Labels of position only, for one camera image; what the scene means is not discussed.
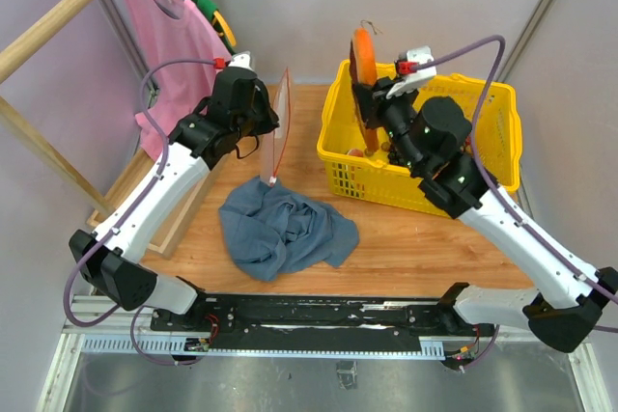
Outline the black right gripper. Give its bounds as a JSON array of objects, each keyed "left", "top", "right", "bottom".
[{"left": 354, "top": 76, "right": 424, "bottom": 175}]

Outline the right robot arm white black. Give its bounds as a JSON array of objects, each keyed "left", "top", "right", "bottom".
[{"left": 351, "top": 78, "right": 617, "bottom": 353}]

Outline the blue crumpled cloth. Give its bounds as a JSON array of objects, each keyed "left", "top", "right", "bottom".
[{"left": 218, "top": 177, "right": 360, "bottom": 282}]

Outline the colourful small toy fruit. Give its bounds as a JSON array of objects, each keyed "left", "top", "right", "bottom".
[{"left": 347, "top": 149, "right": 364, "bottom": 158}]

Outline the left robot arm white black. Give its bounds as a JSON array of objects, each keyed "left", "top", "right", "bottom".
[{"left": 69, "top": 64, "right": 278, "bottom": 331}]

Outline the yellow plastic basket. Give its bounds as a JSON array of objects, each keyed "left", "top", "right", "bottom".
[{"left": 317, "top": 60, "right": 522, "bottom": 217}]

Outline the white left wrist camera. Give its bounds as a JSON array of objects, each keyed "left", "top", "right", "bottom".
[{"left": 227, "top": 51, "right": 255, "bottom": 71}]

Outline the pink t-shirt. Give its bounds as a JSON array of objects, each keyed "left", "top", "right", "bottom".
[{"left": 125, "top": 0, "right": 231, "bottom": 133}]

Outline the clear zip bag orange seal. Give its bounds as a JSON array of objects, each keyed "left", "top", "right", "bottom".
[{"left": 260, "top": 68, "right": 294, "bottom": 187}]

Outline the wooden clothes rack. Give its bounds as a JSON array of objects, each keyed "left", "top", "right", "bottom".
[{"left": 0, "top": 0, "right": 242, "bottom": 260}]

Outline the dark purple grape bunch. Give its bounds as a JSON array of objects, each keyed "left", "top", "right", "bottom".
[{"left": 388, "top": 150, "right": 407, "bottom": 167}]

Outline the yellow green hanger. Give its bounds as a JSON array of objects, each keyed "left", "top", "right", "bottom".
[{"left": 139, "top": 0, "right": 240, "bottom": 59}]

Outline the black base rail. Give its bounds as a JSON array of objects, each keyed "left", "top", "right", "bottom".
[{"left": 151, "top": 293, "right": 494, "bottom": 355}]

